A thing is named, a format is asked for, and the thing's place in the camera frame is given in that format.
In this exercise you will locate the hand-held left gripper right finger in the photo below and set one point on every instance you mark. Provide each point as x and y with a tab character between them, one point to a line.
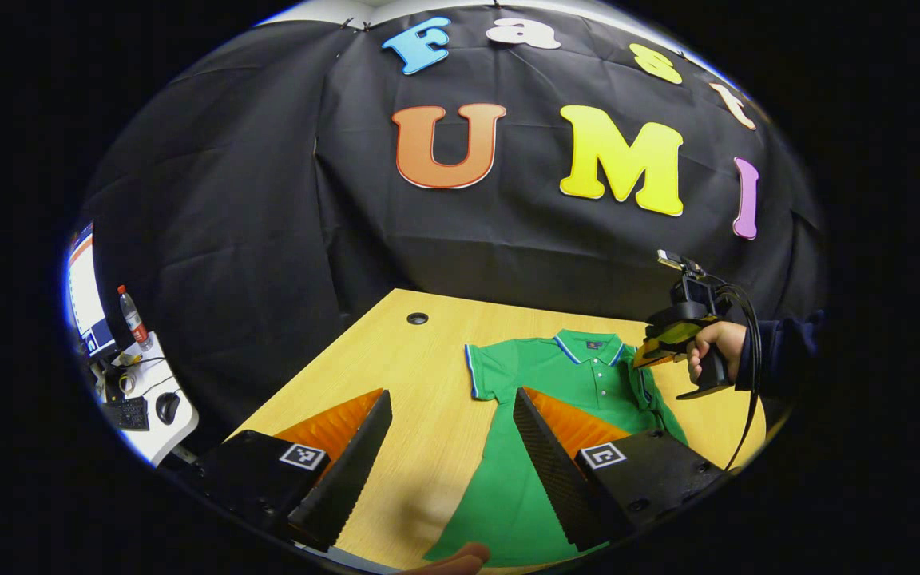
556	479

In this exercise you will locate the green T-shirt with blue trim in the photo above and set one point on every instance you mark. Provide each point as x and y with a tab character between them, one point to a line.
500	487

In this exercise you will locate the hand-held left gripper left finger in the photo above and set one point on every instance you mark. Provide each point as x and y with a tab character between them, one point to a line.
348	479

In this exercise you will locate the black backdrop cloth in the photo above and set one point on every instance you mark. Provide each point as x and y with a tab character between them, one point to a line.
268	200

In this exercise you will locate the black computer mouse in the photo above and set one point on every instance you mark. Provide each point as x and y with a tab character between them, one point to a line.
167	407

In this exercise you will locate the black keyboard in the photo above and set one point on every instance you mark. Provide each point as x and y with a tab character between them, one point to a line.
128	414

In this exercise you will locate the white side desk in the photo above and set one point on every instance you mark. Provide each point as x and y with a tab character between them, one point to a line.
148	443

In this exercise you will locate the clear bottle with red cap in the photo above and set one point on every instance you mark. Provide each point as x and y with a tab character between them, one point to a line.
135	319

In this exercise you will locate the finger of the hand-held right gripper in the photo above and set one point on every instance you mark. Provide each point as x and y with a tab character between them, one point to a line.
668	339

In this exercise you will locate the computer monitor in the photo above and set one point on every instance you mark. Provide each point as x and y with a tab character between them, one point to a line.
85	295

